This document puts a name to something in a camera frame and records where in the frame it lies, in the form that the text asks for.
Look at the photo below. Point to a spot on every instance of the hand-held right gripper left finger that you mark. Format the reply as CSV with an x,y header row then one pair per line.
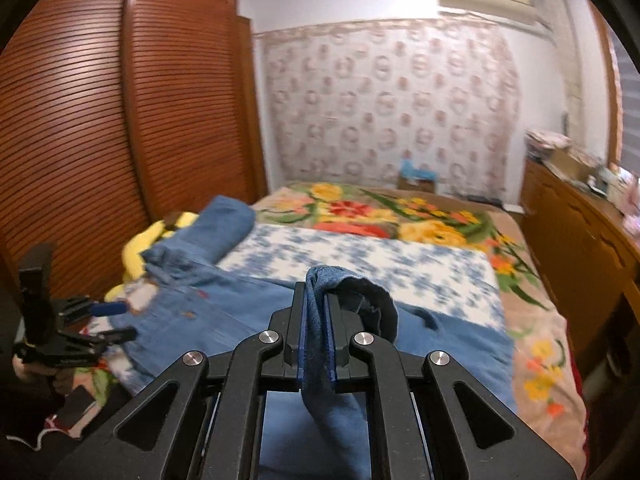
x,y
292,330

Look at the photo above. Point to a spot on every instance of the open cardboard box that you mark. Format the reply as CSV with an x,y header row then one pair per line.
x,y
572,162

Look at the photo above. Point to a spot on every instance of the yellow plush toy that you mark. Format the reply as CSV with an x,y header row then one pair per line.
x,y
135,255

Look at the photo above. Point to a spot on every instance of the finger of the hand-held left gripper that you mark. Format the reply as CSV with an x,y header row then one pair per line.
x,y
107,308
107,336

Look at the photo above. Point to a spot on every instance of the black flat box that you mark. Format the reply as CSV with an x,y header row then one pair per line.
x,y
477,198

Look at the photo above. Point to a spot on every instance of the cardboard box with label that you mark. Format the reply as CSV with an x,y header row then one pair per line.
x,y
415,185

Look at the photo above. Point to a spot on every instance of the blue plastic bag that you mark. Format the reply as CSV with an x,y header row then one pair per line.
x,y
415,170

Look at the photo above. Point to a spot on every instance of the blue floral white cloth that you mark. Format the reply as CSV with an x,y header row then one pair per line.
x,y
400,270

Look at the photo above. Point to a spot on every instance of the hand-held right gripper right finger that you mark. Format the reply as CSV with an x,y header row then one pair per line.
x,y
336,340

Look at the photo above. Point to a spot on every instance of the wooden cabinet counter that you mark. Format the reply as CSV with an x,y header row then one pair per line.
x,y
570,240

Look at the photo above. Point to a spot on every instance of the blue denim pants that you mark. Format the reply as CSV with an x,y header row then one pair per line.
x,y
225,305

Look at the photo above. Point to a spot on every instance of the group of toiletry bottles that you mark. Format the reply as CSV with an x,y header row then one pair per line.
x,y
612,180

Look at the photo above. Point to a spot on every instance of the grey striped roller blind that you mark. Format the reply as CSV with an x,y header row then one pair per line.
x,y
631,110

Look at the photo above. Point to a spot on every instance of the folded cloth stack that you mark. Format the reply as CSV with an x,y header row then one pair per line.
x,y
545,142

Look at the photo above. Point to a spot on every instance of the wooden louvered wardrobe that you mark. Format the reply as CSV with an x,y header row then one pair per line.
x,y
75,135

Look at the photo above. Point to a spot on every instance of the wooden window frame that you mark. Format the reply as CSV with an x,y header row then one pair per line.
x,y
607,85

